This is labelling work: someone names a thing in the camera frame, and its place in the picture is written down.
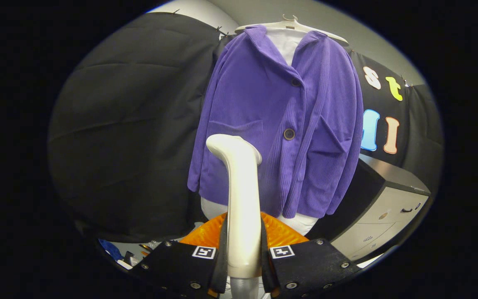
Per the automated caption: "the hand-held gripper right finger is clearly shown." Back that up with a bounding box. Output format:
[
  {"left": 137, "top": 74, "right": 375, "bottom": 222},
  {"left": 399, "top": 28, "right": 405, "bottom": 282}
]
[{"left": 260, "top": 211, "right": 364, "bottom": 299}]

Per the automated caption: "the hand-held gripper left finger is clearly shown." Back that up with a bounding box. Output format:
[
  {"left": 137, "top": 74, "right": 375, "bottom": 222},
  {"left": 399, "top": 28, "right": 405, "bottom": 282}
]
[{"left": 131, "top": 213, "right": 229, "bottom": 299}]

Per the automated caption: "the white garment steamer head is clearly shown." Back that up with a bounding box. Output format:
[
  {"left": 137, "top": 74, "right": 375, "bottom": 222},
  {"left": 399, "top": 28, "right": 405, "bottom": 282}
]
[{"left": 206, "top": 134, "right": 263, "bottom": 279}]

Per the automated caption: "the purple jacket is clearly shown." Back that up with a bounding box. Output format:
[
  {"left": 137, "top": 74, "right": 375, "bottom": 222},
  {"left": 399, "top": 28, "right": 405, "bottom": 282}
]
[{"left": 187, "top": 25, "right": 365, "bottom": 219}]

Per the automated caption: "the white clothes hanger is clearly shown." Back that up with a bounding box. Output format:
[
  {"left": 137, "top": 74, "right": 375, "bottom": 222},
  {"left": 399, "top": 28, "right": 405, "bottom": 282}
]
[{"left": 234, "top": 15, "right": 349, "bottom": 45}]

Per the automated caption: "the blue object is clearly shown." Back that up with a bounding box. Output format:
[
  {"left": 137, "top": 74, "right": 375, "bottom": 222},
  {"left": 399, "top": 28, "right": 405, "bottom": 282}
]
[{"left": 98, "top": 239, "right": 124, "bottom": 262}]

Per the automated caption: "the grey cabinet with dark top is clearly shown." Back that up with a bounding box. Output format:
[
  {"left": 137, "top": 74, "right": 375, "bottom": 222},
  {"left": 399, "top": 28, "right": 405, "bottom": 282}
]
[{"left": 307, "top": 154, "right": 431, "bottom": 262}]

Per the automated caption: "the plain black curtain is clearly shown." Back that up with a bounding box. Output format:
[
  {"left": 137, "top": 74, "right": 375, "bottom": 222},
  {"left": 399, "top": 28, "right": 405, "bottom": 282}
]
[
  {"left": 48, "top": 12, "right": 231, "bottom": 243},
  {"left": 405, "top": 83, "right": 445, "bottom": 196}
]

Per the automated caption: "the black backdrop cloth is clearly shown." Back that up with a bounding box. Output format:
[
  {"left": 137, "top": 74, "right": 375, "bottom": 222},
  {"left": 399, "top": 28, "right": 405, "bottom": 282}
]
[{"left": 349, "top": 50, "right": 410, "bottom": 167}]

